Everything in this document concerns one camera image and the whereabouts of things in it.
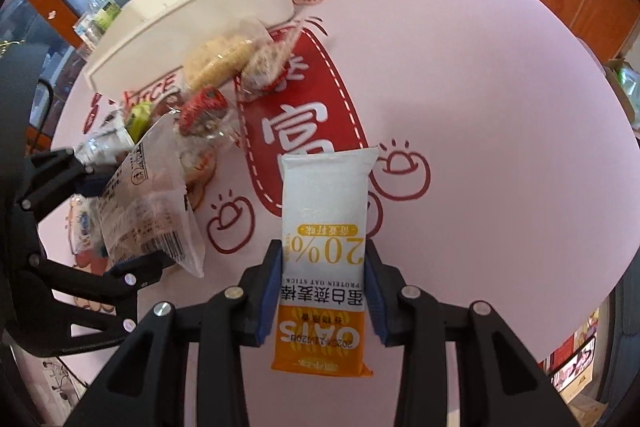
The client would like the yellow cracker packet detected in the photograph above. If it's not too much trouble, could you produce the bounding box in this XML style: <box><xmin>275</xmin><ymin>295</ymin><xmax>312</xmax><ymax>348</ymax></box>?
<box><xmin>180</xmin><ymin>19</ymin><xmax>273</xmax><ymax>95</ymax></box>

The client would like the white plastic bin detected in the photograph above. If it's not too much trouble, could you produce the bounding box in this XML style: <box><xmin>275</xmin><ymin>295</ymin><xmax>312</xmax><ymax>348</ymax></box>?
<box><xmin>84</xmin><ymin>0</ymin><xmax>296</xmax><ymax>94</ymax></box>

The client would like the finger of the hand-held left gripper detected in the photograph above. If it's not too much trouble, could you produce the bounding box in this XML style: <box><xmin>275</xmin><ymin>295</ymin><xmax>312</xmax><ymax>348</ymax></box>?
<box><xmin>15</xmin><ymin>148</ymin><xmax>108</xmax><ymax>220</ymax></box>
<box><xmin>20</xmin><ymin>251</ymin><xmax>167</xmax><ymax>358</ymax></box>

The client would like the clear bread bag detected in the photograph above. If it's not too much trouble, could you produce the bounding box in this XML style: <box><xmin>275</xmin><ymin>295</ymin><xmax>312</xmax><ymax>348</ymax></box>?
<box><xmin>95</xmin><ymin>114</ymin><xmax>206</xmax><ymax>278</ymax></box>

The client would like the white and orange oat bar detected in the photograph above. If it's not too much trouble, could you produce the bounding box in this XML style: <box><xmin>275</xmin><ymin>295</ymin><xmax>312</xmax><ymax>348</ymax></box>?
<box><xmin>271</xmin><ymin>147</ymin><xmax>381</xmax><ymax>378</ymax></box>

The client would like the red candy packet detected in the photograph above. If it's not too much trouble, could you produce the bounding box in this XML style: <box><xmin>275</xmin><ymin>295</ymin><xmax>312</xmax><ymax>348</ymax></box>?
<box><xmin>172</xmin><ymin>87</ymin><xmax>241</xmax><ymax>148</ymax></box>

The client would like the red and white snack packet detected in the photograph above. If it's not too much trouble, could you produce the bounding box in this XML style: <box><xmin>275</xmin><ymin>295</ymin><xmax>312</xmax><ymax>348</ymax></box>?
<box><xmin>235</xmin><ymin>27</ymin><xmax>301</xmax><ymax>102</ymax></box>

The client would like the green label bottle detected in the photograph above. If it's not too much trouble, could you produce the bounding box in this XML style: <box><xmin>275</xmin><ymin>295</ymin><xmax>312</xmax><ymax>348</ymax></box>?
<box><xmin>82</xmin><ymin>0</ymin><xmax>123</xmax><ymax>32</ymax></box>

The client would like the green snack packet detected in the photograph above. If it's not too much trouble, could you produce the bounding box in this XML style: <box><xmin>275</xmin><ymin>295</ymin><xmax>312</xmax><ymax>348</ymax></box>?
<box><xmin>125</xmin><ymin>102</ymin><xmax>153</xmax><ymax>142</ymax></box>

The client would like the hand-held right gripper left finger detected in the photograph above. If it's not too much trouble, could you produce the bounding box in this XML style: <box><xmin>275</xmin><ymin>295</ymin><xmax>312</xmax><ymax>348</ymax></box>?
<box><xmin>62</xmin><ymin>238</ymin><xmax>286</xmax><ymax>427</ymax></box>

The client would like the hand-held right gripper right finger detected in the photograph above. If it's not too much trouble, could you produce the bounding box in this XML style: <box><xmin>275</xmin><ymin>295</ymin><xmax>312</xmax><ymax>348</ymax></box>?
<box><xmin>362</xmin><ymin>238</ymin><xmax>576</xmax><ymax>427</ymax></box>

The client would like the colourful printed box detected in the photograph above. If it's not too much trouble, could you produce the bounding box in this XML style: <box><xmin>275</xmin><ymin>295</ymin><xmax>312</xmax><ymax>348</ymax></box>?
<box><xmin>545</xmin><ymin>322</ymin><xmax>601</xmax><ymax>398</ymax></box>

